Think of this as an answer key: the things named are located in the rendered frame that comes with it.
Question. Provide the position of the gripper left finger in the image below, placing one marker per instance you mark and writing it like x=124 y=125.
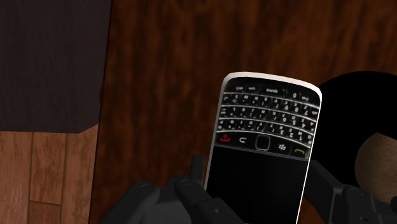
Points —
x=186 y=198

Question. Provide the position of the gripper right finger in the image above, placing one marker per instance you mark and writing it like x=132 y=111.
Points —
x=350 y=204

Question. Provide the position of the black keypad phone silver rim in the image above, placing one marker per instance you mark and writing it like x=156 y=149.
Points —
x=263 y=173

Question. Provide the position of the black round bowl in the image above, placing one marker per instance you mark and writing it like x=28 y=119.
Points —
x=341 y=124

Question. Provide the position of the brown wooden table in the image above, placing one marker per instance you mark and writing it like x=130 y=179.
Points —
x=170 y=77

